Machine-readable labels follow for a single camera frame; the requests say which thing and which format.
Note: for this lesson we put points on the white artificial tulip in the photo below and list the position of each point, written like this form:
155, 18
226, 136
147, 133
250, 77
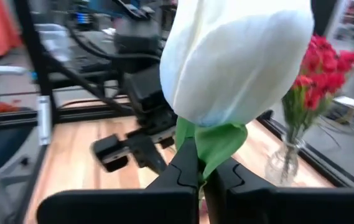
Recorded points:
226, 62

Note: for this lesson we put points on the clear glass vase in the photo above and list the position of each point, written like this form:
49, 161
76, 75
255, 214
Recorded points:
285, 168

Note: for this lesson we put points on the silver metal bracket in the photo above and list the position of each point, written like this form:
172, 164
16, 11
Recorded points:
43, 121

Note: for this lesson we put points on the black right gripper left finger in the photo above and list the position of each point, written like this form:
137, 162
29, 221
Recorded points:
117, 208

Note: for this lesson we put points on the clear plastic bin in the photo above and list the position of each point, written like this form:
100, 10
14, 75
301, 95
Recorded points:
55, 40

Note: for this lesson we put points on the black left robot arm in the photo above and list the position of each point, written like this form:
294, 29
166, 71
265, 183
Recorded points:
136, 40

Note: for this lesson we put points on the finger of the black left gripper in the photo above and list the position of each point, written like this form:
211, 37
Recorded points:
148, 152
111, 152

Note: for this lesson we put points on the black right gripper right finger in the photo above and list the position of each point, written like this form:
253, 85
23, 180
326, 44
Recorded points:
288, 208

